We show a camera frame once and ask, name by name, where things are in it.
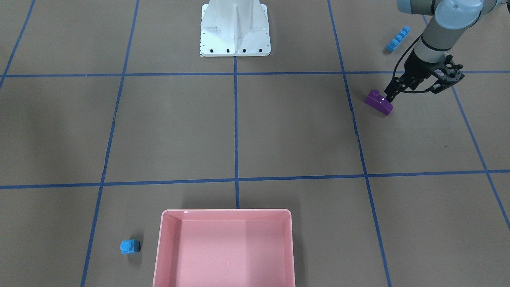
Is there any small blue block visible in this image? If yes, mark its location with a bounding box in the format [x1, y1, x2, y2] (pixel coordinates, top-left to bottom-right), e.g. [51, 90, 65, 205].
[120, 239, 141, 254]

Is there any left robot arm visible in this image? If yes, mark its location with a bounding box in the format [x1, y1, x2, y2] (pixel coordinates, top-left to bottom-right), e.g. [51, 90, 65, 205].
[384, 0, 499, 102]

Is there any purple wedge block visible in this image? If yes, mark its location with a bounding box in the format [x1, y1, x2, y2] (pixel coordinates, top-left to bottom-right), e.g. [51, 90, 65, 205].
[364, 90, 394, 116]

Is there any long blue block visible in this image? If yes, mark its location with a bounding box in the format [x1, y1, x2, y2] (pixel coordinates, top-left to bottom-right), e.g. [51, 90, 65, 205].
[385, 26, 410, 53]

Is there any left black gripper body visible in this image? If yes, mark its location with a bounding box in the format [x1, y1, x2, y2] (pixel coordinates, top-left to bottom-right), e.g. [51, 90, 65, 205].
[394, 53, 445, 90]

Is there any pink plastic box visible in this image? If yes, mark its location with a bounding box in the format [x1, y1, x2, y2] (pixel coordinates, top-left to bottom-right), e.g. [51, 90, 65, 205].
[152, 209, 296, 287]

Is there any white camera pedestal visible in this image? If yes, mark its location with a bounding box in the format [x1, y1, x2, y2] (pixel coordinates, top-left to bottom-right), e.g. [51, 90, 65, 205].
[199, 0, 271, 57]

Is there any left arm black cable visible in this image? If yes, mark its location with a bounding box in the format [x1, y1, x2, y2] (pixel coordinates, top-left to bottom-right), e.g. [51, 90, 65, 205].
[392, 34, 439, 94]

